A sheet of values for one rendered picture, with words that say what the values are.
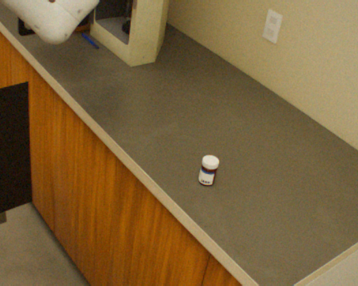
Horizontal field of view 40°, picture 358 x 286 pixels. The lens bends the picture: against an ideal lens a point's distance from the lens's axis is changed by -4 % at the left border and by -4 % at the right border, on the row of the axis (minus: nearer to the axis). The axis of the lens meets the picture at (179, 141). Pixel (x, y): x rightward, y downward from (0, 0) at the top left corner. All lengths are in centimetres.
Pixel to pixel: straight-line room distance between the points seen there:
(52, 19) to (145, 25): 45
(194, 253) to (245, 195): 21
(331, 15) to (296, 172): 55
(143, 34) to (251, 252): 96
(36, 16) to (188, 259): 81
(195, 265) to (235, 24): 104
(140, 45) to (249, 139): 56
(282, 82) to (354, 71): 33
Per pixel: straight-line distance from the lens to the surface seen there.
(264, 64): 196
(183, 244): 139
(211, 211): 130
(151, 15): 184
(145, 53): 190
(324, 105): 181
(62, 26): 152
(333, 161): 162
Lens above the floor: 180
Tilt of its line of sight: 35 degrees down
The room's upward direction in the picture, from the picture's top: 10 degrees clockwise
